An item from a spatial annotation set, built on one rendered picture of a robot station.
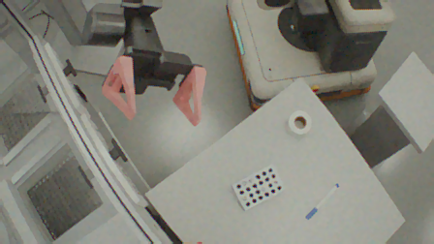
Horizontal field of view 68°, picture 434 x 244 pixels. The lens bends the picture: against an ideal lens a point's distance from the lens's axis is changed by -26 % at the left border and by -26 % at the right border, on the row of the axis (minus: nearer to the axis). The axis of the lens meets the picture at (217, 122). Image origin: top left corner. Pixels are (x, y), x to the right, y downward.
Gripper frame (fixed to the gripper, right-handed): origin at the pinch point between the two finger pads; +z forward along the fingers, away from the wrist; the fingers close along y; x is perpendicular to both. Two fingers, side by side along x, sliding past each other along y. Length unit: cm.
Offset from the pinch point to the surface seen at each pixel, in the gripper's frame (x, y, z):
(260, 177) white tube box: 35, 51, -13
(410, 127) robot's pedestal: 2, 97, -8
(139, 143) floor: 107, 65, -80
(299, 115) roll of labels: 21, 61, -24
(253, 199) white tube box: 41, 51, -10
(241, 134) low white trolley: 34, 51, -28
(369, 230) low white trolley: 27, 79, 16
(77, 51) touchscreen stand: 104, 35, -140
